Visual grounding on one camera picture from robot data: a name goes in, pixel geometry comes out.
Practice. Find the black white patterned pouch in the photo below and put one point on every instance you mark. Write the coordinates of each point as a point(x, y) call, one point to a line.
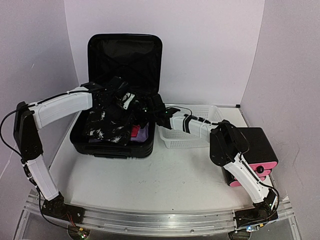
point(113, 127)

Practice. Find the black pouch with pink end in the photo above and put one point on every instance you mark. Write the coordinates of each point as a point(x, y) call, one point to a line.
point(261, 156)

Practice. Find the black ribbed hard-shell suitcase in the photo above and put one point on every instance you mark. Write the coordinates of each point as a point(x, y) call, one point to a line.
point(124, 72)

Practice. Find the red folded cloth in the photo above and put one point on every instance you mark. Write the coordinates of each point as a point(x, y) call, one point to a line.
point(134, 131)

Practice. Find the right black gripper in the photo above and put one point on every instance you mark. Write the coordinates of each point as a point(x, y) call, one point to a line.
point(138, 106)

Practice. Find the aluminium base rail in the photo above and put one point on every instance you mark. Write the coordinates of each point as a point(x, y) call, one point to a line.
point(177, 224)

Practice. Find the purple folded cloth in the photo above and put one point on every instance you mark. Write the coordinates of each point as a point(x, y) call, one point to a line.
point(118, 135)

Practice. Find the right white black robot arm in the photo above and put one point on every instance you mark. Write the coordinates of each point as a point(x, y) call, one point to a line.
point(241, 151)

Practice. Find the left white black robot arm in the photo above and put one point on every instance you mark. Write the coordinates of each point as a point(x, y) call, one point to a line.
point(31, 118)

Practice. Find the white perforated plastic basket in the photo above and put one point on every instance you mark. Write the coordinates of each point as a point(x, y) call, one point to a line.
point(191, 126)

